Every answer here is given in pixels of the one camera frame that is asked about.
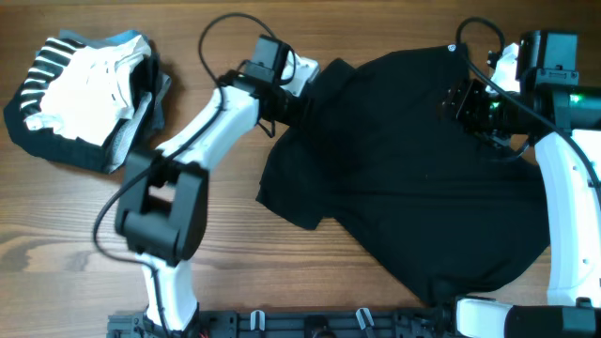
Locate black t-shirt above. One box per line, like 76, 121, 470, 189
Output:
256, 44, 549, 304

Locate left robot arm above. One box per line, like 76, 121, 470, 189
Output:
107, 35, 319, 337

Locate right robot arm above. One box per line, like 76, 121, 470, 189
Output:
441, 30, 600, 337

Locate grey blue folded garments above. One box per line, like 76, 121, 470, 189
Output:
56, 43, 172, 174

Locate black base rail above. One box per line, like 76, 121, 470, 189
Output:
106, 307, 459, 338

